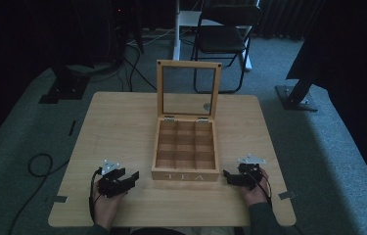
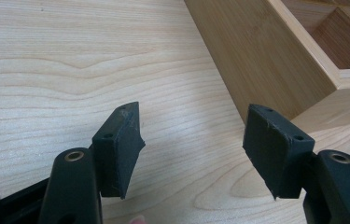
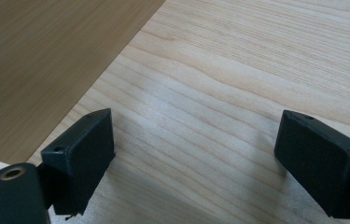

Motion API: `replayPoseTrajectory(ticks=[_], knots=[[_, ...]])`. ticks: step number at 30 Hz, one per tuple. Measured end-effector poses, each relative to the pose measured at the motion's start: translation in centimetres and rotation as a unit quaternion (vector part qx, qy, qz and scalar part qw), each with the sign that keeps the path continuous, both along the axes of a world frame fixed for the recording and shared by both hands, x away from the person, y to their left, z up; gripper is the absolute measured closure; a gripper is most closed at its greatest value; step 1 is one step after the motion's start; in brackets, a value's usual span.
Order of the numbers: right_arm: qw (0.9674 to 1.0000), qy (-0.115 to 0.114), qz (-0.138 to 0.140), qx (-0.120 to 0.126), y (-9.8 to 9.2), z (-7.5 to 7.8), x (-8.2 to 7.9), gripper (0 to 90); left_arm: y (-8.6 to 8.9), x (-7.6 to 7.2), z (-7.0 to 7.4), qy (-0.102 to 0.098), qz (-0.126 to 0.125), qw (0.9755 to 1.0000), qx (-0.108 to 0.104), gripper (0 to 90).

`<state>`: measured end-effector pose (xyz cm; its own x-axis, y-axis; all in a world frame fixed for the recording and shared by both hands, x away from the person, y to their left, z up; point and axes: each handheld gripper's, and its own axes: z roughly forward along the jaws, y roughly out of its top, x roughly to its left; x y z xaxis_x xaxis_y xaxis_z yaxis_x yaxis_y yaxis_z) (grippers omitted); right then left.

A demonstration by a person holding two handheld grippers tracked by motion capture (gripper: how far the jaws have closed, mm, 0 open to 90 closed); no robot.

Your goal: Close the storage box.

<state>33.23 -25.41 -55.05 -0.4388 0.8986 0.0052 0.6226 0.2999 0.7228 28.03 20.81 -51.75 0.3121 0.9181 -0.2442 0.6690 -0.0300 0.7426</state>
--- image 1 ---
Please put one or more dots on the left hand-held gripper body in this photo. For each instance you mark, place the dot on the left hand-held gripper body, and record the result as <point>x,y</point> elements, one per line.
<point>110,184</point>

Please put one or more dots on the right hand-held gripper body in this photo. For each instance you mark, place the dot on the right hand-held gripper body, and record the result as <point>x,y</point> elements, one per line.
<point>250,172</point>

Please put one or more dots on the wooden compartment box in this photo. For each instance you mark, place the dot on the wooden compartment box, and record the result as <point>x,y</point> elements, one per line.
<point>210,178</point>

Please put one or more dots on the person's right hand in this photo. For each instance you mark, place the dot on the person's right hand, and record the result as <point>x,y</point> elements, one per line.
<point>256,196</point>

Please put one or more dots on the person's left hand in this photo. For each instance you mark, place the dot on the person's left hand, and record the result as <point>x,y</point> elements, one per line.
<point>107,209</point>

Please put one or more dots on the grey tape piece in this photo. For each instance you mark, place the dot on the grey tape piece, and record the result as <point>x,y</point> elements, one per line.
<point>287,195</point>
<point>59,198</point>

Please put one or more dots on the black tape strip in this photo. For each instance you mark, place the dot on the black tape strip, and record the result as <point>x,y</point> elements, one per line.
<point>72,128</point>

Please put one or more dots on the black stand with grey base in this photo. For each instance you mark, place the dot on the black stand with grey base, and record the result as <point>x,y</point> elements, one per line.
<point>298,96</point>

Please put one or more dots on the black folding chair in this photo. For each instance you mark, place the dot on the black folding chair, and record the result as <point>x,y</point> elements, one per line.
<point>220,39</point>
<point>177,39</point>

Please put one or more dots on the dark curtain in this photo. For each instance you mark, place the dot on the dark curtain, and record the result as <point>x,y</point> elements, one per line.
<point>288,16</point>

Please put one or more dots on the black stand with base plate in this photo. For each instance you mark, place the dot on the black stand with base plate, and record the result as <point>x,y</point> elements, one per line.
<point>67,88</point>

